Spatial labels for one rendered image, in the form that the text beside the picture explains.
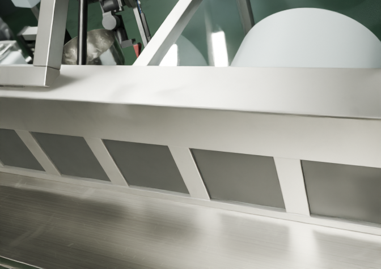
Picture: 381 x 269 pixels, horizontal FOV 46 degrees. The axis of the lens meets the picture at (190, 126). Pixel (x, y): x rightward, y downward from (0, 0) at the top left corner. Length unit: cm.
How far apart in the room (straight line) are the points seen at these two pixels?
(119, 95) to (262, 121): 20
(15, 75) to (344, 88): 49
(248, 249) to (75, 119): 31
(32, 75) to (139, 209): 27
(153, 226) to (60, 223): 17
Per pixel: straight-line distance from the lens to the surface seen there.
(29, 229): 84
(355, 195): 60
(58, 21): 73
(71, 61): 111
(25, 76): 73
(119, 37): 185
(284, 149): 54
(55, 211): 83
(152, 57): 77
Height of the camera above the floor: 199
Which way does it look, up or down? 41 degrees down
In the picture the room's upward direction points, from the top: 21 degrees counter-clockwise
